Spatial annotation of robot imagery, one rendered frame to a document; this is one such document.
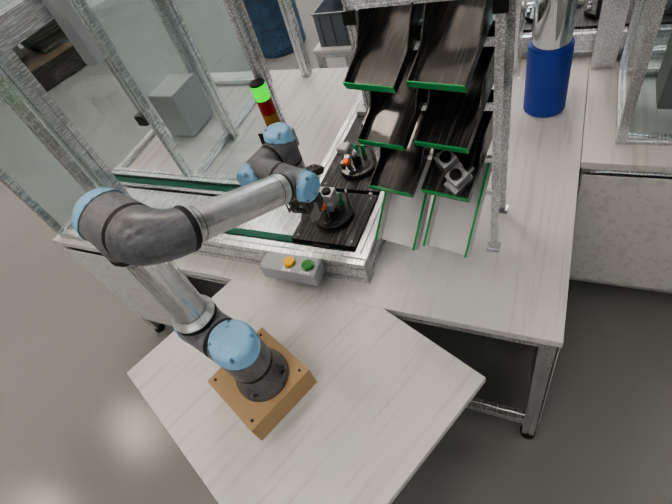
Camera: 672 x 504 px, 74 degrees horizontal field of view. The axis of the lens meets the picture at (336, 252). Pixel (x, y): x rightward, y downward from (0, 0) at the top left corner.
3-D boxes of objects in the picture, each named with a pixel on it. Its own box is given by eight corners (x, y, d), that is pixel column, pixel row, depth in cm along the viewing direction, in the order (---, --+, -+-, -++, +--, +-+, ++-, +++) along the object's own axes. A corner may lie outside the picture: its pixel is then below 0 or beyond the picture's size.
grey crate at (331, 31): (404, 43, 293) (399, 6, 276) (319, 48, 318) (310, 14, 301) (420, 11, 316) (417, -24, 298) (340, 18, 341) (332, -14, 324)
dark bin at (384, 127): (405, 151, 110) (396, 137, 104) (360, 144, 117) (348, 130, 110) (443, 50, 113) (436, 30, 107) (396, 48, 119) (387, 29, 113)
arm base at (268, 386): (255, 413, 120) (241, 401, 113) (229, 375, 129) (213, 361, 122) (299, 375, 124) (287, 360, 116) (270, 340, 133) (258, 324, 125)
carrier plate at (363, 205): (356, 250, 147) (355, 246, 145) (292, 241, 156) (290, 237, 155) (378, 198, 159) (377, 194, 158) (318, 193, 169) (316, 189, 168)
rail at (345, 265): (370, 284, 148) (363, 264, 140) (166, 248, 184) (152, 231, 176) (375, 270, 151) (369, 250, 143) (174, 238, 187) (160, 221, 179)
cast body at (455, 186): (457, 198, 118) (451, 188, 111) (445, 188, 120) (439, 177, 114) (481, 175, 116) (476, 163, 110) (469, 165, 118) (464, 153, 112)
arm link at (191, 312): (218, 369, 119) (90, 234, 78) (183, 344, 127) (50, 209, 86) (248, 333, 124) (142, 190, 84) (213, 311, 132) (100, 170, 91)
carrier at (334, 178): (379, 196, 160) (373, 169, 151) (319, 190, 170) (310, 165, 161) (398, 151, 173) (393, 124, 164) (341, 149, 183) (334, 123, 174)
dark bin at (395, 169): (413, 198, 122) (405, 188, 116) (371, 188, 129) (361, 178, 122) (447, 105, 125) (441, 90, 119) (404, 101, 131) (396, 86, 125)
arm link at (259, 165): (259, 180, 107) (288, 151, 112) (228, 168, 113) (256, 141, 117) (270, 203, 113) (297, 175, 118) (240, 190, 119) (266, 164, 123)
